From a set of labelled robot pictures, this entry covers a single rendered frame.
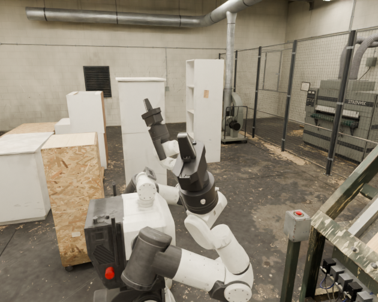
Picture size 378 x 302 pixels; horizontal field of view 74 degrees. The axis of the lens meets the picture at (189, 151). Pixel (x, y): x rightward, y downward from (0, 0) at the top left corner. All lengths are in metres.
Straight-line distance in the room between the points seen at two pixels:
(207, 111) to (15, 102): 6.50
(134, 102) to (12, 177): 1.70
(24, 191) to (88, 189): 1.43
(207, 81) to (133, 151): 2.28
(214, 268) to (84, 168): 1.72
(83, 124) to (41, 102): 4.51
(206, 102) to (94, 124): 2.16
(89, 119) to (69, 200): 2.77
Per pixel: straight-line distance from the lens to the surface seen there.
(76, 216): 2.54
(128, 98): 3.24
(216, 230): 0.75
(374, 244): 1.83
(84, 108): 5.01
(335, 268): 1.80
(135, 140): 3.34
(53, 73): 9.30
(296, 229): 1.86
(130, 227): 0.88
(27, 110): 9.61
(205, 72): 4.97
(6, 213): 3.91
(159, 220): 0.89
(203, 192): 0.58
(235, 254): 0.76
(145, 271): 0.79
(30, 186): 3.67
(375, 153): 2.10
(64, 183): 2.40
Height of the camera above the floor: 1.84
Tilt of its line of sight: 18 degrees down
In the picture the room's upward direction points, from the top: straight up
